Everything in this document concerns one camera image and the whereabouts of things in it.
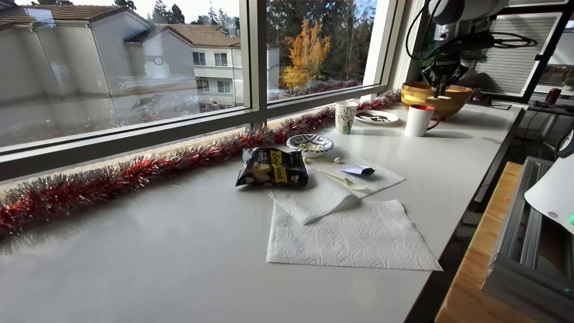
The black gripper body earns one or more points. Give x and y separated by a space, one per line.
445 74

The white round plate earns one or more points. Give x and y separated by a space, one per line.
377 119

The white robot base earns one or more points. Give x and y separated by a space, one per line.
553 191

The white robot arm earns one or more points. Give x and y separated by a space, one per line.
472 9

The white mug red inside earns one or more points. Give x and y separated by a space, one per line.
417 122

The large wooden bowl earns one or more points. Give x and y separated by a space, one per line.
458 101

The patterned paper cup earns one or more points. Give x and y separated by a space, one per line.
345 119

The large white paper towel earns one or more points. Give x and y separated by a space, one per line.
352 235

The folded white paper towel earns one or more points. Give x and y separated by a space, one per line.
311 203

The black snack bag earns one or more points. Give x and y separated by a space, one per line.
271 167

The wooden board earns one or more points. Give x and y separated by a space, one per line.
472 275

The red tinsel garland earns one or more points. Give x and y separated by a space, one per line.
119 180

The grey window frame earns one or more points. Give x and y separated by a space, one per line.
257 60

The aluminium rail frame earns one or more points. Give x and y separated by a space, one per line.
526 262

